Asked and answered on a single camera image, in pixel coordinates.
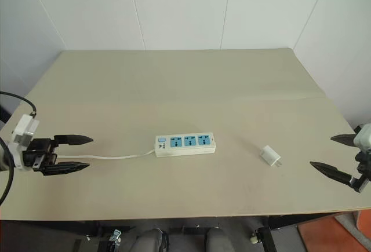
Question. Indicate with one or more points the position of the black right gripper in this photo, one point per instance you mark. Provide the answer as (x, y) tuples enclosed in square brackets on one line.
[(364, 171)]

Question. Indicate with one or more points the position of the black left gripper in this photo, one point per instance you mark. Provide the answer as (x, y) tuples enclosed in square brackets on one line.
[(40, 153)]

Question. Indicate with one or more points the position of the white charger plug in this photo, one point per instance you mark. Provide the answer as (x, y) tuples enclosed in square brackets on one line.
[(269, 156)]

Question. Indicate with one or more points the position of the white power strip blue sockets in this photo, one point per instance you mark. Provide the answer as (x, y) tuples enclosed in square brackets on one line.
[(185, 152)]

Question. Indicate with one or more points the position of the silver blue clamp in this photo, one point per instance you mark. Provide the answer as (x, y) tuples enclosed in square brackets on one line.
[(115, 236)]

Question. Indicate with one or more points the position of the grey rounded shape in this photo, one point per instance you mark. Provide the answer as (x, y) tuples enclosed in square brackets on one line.
[(150, 241)]

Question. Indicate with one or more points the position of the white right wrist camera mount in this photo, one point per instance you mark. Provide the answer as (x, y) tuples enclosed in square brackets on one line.
[(364, 137)]

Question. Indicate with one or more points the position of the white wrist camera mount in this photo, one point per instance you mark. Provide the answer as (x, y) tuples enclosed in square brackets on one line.
[(364, 137), (23, 130)]

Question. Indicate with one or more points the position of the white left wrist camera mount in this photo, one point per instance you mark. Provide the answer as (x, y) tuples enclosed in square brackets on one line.
[(23, 130)]

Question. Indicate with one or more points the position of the black table frame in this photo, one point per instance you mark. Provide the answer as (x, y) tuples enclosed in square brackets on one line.
[(266, 234)]

